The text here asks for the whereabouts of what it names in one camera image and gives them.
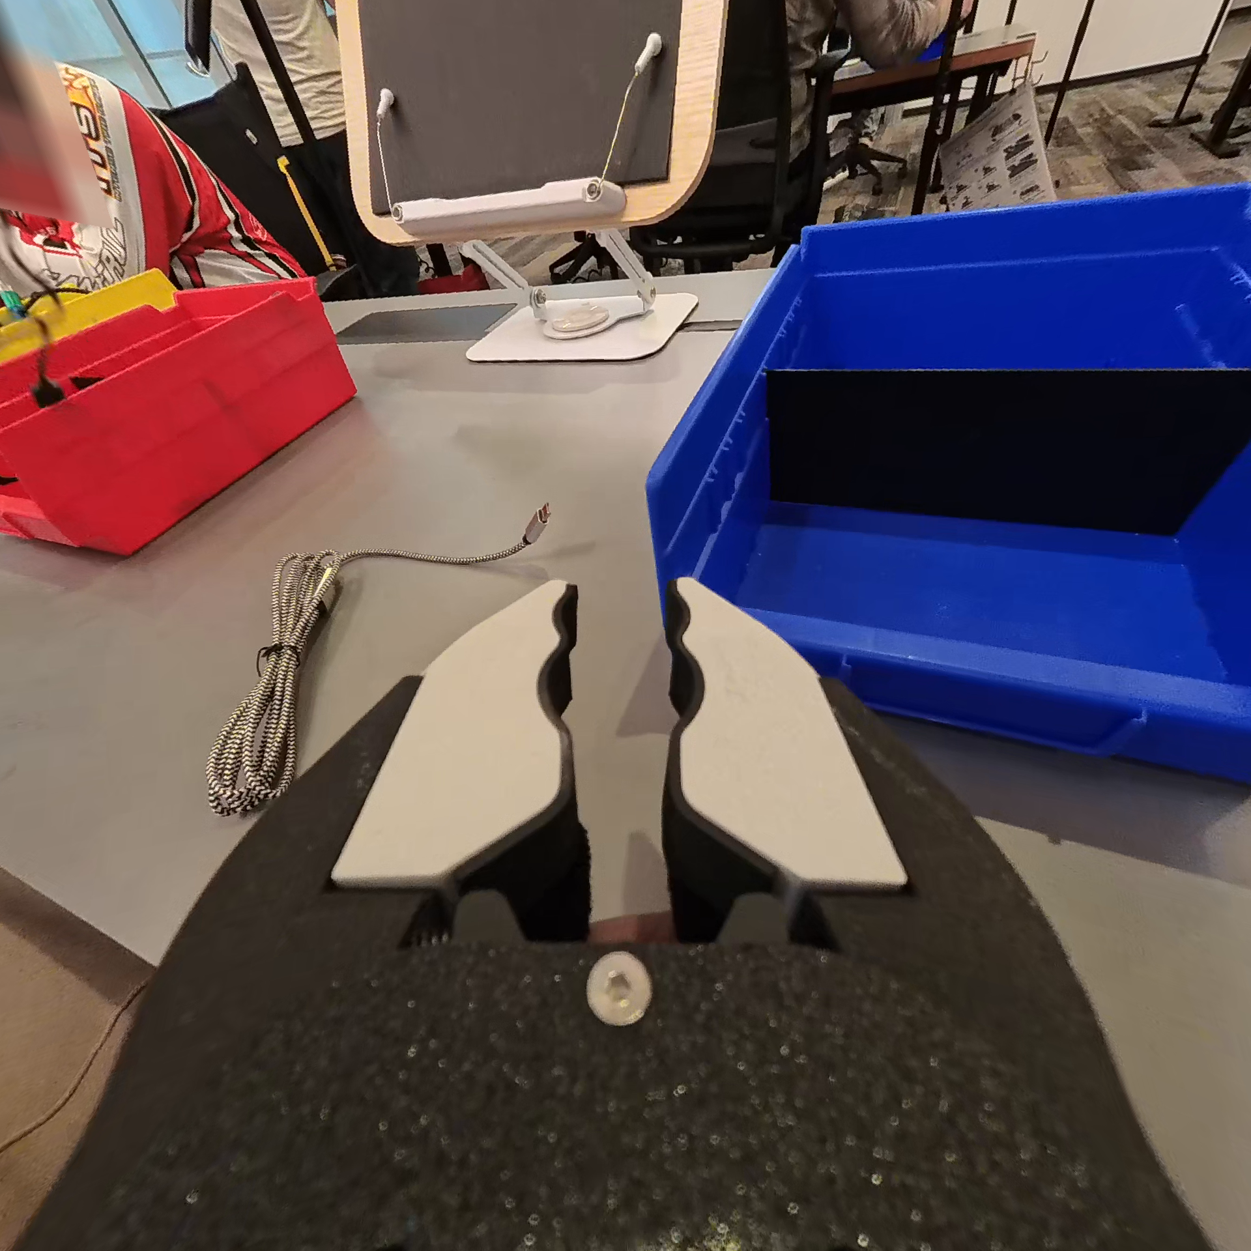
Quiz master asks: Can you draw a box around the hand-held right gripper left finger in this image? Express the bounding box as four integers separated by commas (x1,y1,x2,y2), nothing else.
330,579,589,907

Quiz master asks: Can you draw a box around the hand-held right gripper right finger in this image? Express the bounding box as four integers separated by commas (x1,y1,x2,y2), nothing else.
662,576,908,910

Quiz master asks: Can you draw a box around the grey white braided cable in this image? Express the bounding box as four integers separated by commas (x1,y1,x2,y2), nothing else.
205,503,553,819

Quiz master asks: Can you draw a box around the blue storage bin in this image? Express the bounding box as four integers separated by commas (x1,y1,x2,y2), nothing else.
644,183,1251,783

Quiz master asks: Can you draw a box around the red storage bin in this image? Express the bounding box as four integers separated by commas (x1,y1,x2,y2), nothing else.
0,275,357,557

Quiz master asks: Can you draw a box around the grey desk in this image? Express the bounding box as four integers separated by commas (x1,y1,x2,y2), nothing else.
0,265,1251,1251

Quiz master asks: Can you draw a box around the black bin divider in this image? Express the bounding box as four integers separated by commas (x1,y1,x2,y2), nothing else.
765,368,1251,537

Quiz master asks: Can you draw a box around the white folding stand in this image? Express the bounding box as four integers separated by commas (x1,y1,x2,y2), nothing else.
373,31,701,365

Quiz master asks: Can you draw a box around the yellow bin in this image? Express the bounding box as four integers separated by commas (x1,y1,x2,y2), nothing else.
0,268,178,345

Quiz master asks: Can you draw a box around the black bag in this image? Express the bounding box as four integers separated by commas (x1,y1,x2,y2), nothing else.
156,62,337,295

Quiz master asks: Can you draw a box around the black office chair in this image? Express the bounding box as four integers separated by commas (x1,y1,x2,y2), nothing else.
629,0,851,277

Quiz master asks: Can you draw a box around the white printed sheet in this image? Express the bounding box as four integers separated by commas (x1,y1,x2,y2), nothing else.
938,83,1058,211

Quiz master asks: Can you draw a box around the wooden table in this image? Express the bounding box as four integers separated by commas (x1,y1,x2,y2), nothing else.
827,21,1039,211

